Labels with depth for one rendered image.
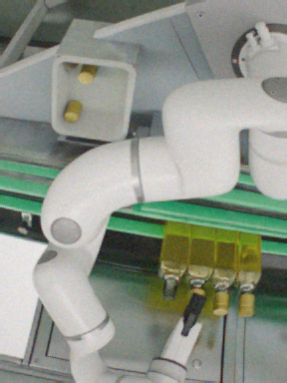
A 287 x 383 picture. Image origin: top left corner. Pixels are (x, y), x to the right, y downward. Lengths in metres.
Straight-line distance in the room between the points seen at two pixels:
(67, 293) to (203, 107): 0.33
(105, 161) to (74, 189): 0.05
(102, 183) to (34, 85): 0.56
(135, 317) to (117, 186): 0.54
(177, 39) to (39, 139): 0.42
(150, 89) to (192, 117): 0.52
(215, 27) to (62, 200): 0.42
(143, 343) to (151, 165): 0.56
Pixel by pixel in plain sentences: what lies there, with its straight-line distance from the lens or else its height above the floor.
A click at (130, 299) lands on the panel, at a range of 1.08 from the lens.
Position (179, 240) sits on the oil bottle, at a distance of 0.99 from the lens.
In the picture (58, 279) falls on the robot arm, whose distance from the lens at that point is 0.66.
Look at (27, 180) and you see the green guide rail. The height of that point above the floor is 0.93.
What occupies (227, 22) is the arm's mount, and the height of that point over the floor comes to 0.86.
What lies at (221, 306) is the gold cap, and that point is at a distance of 0.95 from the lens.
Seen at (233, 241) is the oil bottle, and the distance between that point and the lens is 1.03.
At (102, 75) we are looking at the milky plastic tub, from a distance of 1.00.
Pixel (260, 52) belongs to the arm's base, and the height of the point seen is 0.91.
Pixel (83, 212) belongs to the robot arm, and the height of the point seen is 1.23.
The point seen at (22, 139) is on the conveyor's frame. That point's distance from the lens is 1.12.
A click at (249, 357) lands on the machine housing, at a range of 1.13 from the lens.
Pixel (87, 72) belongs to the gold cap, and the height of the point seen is 0.81.
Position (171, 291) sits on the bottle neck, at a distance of 0.94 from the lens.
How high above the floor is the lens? 1.56
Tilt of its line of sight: 39 degrees down
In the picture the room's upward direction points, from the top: 171 degrees counter-clockwise
